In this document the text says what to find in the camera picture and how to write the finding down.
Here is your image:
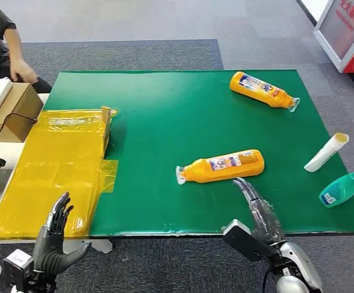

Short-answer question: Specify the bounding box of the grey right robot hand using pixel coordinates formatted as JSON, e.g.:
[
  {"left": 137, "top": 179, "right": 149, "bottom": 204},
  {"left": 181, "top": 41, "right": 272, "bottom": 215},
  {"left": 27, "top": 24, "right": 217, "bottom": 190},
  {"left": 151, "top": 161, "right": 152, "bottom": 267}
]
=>
[{"left": 232, "top": 177, "right": 286, "bottom": 245}]

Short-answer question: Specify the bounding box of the green table mat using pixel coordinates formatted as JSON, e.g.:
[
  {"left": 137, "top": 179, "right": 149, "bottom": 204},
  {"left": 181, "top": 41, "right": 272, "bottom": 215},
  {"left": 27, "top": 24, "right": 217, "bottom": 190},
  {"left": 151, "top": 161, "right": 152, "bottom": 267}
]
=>
[{"left": 44, "top": 69, "right": 354, "bottom": 237}]

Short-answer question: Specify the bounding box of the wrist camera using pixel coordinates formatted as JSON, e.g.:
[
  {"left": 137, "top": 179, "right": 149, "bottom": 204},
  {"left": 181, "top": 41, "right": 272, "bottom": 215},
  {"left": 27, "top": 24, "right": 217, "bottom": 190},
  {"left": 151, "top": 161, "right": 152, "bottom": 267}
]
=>
[
  {"left": 222, "top": 219, "right": 280, "bottom": 264},
  {"left": 2, "top": 248, "right": 35, "bottom": 292}
]

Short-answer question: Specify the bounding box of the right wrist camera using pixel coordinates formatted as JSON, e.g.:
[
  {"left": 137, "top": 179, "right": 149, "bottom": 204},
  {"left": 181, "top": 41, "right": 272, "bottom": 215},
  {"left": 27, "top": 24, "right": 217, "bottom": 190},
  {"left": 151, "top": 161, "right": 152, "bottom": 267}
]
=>
[{"left": 222, "top": 219, "right": 280, "bottom": 264}]

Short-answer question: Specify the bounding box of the person's hand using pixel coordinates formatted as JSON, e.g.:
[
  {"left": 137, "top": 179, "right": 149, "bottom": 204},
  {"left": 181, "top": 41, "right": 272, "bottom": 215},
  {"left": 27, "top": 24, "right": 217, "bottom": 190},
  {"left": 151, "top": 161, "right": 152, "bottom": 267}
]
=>
[{"left": 9, "top": 58, "right": 39, "bottom": 84}]

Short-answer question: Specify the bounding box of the orange bottle with blue label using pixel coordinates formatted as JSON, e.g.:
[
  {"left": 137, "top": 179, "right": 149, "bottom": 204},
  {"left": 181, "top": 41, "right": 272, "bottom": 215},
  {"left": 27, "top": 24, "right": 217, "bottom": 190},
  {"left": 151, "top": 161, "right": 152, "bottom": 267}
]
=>
[{"left": 229, "top": 71, "right": 300, "bottom": 113}]

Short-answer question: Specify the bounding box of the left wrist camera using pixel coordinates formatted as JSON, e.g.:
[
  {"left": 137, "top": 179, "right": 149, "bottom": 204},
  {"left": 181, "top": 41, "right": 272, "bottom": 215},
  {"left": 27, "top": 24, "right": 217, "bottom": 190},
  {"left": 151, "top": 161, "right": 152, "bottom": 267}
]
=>
[{"left": 2, "top": 248, "right": 35, "bottom": 292}]

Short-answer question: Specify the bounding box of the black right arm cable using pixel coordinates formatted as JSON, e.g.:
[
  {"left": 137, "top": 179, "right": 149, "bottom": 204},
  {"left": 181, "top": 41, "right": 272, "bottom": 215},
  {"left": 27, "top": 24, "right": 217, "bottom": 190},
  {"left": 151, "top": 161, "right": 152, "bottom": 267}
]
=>
[{"left": 262, "top": 267, "right": 276, "bottom": 293}]

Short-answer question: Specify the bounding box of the white tube bottle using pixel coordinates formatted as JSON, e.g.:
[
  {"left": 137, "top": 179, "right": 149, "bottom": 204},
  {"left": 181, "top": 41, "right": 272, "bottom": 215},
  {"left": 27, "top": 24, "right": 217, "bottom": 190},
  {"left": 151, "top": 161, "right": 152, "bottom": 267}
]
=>
[{"left": 303, "top": 132, "right": 350, "bottom": 173}]

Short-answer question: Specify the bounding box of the red and white sign board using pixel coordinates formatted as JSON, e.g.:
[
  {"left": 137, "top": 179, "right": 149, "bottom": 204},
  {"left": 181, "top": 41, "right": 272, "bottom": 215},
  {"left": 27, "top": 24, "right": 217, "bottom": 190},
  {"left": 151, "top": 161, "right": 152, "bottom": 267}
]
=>
[{"left": 312, "top": 0, "right": 354, "bottom": 74}]

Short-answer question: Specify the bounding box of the teal plastic bottle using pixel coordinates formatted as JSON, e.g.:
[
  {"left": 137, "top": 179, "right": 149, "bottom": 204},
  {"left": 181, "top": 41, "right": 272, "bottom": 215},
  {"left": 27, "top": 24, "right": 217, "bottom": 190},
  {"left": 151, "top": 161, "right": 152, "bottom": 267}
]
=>
[{"left": 318, "top": 172, "right": 354, "bottom": 209}]

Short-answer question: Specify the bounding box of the brown cardboard box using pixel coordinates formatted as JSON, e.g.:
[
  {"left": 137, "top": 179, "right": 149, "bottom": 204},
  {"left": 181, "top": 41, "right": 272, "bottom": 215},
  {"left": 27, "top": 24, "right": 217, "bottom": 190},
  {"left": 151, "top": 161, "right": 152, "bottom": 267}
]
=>
[{"left": 0, "top": 82, "right": 45, "bottom": 143}]

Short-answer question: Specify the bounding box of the thin black cable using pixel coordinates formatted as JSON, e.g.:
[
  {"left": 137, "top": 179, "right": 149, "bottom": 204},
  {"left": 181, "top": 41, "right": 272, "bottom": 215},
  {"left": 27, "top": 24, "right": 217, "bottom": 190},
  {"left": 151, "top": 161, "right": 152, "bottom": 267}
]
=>
[{"left": 0, "top": 112, "right": 38, "bottom": 154}]

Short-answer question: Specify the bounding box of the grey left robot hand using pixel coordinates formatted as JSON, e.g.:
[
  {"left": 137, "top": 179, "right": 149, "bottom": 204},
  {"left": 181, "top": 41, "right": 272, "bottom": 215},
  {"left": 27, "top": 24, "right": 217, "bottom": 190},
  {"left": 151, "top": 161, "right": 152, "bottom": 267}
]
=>
[{"left": 32, "top": 191, "right": 92, "bottom": 280}]

